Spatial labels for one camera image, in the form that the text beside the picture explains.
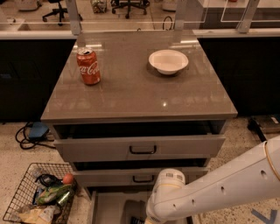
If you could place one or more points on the dark blue rxbar wrapper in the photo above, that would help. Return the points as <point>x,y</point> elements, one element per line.
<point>135,220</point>

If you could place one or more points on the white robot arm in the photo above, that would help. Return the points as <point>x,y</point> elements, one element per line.
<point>251,177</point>

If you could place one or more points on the grey drawer cabinet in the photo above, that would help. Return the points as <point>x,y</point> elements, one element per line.
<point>133,99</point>

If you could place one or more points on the top grey drawer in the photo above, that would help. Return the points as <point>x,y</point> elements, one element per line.
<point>138,148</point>

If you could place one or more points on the grey drawer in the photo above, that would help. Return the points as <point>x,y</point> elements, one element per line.
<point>116,205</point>
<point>117,177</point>
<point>138,148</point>

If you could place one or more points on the middle grey drawer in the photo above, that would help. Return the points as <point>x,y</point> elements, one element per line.
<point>117,177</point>

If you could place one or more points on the bottom grey drawer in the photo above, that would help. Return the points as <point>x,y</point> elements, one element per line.
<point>116,205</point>

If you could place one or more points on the white bowl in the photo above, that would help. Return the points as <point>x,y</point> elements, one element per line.
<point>168,62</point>

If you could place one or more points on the red coca-cola can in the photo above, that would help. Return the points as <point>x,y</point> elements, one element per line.
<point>88,65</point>

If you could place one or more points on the orange ball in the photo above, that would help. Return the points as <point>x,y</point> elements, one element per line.
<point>68,178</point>

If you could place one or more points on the blue foot pedal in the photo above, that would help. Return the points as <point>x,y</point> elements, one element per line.
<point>38,130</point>

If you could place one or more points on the black office chair right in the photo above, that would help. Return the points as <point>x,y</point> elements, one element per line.
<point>120,4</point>

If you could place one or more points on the black office chair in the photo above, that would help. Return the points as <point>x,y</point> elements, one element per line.
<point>120,4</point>
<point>64,7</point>

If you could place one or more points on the green snack bag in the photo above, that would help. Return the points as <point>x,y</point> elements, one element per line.
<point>52,193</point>

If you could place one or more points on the black rolling cart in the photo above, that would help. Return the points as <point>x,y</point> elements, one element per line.
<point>263,125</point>

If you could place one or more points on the black office chair left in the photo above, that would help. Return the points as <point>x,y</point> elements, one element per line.
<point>64,7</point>

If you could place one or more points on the yellow snack bag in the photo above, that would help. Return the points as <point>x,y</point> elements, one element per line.
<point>41,215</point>

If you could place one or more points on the black wire basket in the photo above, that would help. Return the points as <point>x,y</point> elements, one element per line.
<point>28,190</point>

